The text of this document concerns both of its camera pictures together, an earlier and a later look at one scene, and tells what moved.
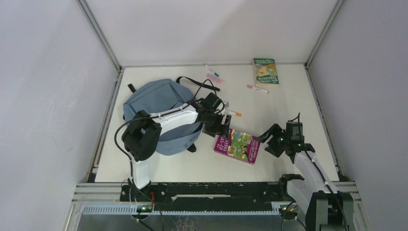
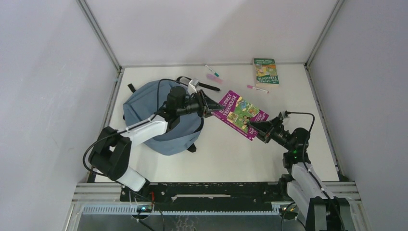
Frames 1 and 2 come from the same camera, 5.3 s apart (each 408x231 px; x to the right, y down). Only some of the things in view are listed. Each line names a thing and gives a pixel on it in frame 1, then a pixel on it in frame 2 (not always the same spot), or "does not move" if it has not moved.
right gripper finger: x=274 y=149 to x=261 y=135
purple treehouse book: x=239 y=145 to x=237 y=111
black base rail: x=205 y=197 does not move
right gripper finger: x=275 y=131 to x=261 y=124
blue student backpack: x=155 y=95 does not move
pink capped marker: x=263 y=91 does not move
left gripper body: x=213 y=123 to x=192 y=106
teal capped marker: x=215 y=73 does not move
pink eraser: x=215 y=78 does not move
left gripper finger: x=225 y=127 to x=209 y=101
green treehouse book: x=265 y=72 does not move
